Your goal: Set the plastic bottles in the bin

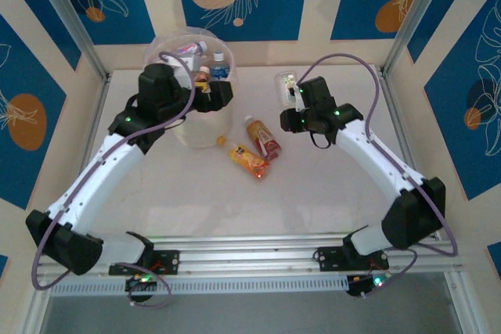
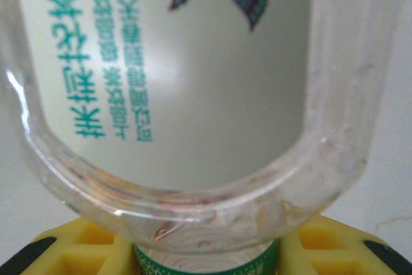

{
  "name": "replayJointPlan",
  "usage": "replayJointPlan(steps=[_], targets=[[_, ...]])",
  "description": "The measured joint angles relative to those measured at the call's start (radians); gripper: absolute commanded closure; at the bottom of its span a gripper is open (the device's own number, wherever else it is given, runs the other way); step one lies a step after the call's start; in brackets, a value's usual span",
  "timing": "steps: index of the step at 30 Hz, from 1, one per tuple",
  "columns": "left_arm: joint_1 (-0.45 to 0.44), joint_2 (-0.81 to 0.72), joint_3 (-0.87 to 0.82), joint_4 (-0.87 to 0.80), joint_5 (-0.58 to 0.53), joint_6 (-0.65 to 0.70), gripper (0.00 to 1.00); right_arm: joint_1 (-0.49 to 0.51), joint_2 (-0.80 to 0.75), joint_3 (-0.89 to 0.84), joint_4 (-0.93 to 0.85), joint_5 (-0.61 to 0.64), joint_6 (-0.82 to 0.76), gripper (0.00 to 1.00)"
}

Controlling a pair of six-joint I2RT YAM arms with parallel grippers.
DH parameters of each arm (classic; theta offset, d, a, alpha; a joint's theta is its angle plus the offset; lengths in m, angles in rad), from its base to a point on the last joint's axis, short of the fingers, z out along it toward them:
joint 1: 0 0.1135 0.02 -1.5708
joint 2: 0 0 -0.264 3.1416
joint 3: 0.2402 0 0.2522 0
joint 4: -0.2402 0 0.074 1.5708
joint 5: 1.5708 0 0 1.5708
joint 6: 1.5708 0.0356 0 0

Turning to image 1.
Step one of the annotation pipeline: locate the blue label bottle white cap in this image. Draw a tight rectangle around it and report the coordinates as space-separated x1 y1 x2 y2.
209 50 232 82

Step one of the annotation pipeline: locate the red tea bottle orange cap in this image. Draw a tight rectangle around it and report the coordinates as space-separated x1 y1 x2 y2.
243 113 283 161

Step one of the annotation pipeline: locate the small bottle green neck band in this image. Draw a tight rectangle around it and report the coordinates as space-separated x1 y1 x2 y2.
273 70 301 107

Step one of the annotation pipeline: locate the bluish clear bottle purple label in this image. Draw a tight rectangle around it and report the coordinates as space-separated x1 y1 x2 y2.
174 39 209 58

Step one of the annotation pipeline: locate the yellow juice bottle orange cap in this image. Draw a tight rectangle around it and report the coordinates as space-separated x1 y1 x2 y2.
217 135 272 182

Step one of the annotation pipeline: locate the white round waste bin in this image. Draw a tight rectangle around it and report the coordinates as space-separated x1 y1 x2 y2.
144 28 238 150

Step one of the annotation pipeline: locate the translucent plastic bin liner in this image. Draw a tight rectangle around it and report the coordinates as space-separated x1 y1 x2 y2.
142 25 240 124

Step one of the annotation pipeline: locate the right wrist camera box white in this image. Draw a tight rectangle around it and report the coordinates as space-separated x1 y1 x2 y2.
293 85 306 113

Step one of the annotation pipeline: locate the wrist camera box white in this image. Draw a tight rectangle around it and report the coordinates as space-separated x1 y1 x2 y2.
168 58 196 81
293 85 306 113

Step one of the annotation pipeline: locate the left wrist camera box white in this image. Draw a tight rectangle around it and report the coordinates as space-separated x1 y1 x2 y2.
168 58 196 81

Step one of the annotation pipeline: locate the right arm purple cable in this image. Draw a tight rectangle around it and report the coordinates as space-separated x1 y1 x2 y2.
297 53 460 298

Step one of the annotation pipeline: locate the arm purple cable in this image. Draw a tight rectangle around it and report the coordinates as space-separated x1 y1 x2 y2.
31 50 197 308
297 53 460 298

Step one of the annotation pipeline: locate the aluminium table side rail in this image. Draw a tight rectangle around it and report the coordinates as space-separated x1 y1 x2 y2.
376 66 418 179
80 75 111 163

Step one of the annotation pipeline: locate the aluminium frame post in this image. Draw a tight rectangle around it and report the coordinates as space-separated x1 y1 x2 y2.
381 0 457 77
27 0 110 81

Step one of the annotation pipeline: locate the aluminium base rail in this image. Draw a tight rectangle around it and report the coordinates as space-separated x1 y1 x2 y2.
33 232 465 282

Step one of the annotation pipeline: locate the white slotted cable duct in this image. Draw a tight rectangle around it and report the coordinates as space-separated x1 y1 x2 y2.
49 275 350 298

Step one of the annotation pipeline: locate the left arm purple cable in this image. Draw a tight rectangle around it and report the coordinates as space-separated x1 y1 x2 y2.
31 50 197 308

